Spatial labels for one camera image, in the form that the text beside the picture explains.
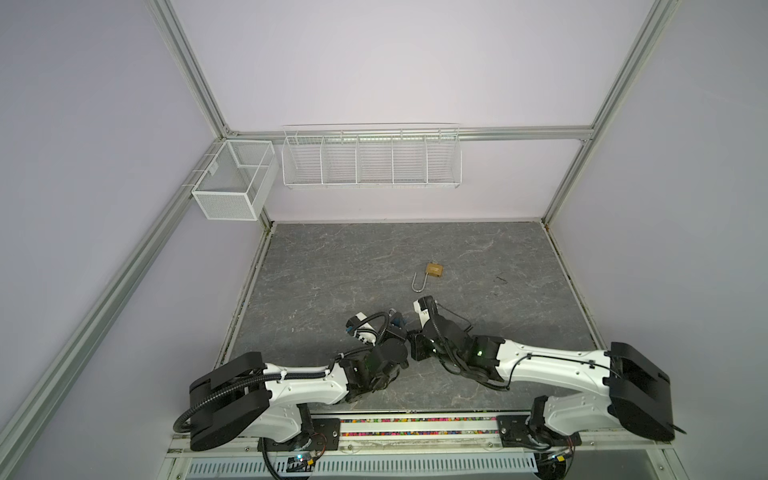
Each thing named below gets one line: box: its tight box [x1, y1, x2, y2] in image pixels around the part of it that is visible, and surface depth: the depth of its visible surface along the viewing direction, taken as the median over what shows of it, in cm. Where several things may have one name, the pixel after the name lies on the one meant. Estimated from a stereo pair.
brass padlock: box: [411, 263, 444, 293], surface depth 107 cm
